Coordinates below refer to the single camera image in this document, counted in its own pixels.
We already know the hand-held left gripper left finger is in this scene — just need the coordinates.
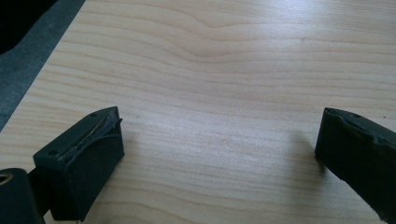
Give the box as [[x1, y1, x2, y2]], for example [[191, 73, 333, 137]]
[[32, 105, 125, 223]]

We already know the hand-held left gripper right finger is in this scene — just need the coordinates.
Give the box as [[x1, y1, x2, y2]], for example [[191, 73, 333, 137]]
[[314, 106, 396, 224]]

